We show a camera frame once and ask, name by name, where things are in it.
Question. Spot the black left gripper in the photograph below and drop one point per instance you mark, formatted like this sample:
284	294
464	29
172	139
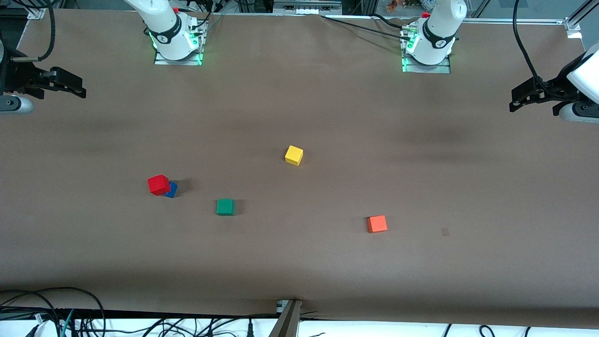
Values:
555	89

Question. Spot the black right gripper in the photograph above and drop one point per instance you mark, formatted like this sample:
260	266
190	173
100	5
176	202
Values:
18	77

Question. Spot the red wooden cube block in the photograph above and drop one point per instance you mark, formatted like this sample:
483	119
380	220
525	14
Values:
158	184

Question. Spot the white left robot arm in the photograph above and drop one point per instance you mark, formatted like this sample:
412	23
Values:
437	37

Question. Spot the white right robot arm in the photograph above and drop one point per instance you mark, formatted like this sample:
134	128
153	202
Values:
171	37

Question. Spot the blue wooden cube block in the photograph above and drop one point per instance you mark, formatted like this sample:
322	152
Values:
172	192

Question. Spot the green wooden cube block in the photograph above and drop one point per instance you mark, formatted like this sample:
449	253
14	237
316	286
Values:
225	207

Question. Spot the orange wooden cube block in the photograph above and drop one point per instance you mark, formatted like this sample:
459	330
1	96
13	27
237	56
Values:
377	223

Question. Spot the yellow wooden cube block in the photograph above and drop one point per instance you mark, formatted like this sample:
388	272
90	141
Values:
294	154

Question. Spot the grey power strip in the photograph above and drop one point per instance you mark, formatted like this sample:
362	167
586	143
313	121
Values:
306	6

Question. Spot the aluminium frame profile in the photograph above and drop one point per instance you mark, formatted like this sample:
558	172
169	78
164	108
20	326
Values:
574	27
33	10

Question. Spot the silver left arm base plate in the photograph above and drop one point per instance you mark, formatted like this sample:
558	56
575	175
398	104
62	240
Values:
440	69

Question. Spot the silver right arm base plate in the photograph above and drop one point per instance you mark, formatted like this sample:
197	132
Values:
164	62

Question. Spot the silver table edge bracket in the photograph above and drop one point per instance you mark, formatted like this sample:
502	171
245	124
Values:
281	306

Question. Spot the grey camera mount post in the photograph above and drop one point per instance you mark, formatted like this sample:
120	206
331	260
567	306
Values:
288	323

